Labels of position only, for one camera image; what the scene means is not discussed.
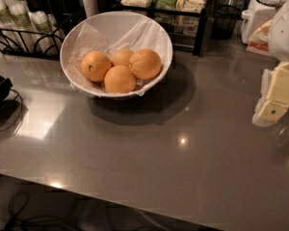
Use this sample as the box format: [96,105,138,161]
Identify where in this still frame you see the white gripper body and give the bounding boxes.
[268,0,289,62]

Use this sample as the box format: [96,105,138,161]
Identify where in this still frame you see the left paper cup stack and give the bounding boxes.
[0,0,19,49]

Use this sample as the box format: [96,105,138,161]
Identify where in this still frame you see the white cylindrical container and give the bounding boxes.
[78,0,100,19]

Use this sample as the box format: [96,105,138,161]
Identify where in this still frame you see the black tray with wire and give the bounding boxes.
[0,76,23,132]

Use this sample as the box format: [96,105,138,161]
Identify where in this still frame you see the paper cup stack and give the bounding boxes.
[30,11,61,56]
[10,3,36,53]
[0,0,19,49]

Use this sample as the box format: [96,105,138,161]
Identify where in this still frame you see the black floor cable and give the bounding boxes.
[1,190,85,231]

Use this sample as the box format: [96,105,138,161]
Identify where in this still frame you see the orange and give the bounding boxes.
[111,48,134,66]
[104,65,136,93]
[81,51,112,82]
[129,48,163,80]

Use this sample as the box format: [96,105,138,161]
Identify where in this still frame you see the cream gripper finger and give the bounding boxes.
[252,62,289,127]

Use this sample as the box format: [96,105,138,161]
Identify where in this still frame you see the green packet stack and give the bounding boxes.
[149,0,177,10]

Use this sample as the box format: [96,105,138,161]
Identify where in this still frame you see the white bowl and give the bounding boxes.
[59,11,174,100]

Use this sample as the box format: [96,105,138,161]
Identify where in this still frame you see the black wire basket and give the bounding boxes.
[211,5,241,39]

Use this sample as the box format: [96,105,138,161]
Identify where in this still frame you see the right paper cup stack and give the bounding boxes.
[30,11,61,56]

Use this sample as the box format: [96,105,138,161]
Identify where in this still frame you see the middle paper cup stack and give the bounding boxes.
[10,3,36,53]

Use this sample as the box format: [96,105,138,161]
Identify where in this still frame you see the black condiment shelf rack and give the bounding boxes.
[116,0,212,56]

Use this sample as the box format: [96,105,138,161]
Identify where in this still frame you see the white paper bowl liner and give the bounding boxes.
[66,17,170,98]

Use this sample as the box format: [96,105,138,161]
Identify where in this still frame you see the black wire cup rack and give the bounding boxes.
[0,13,71,60]

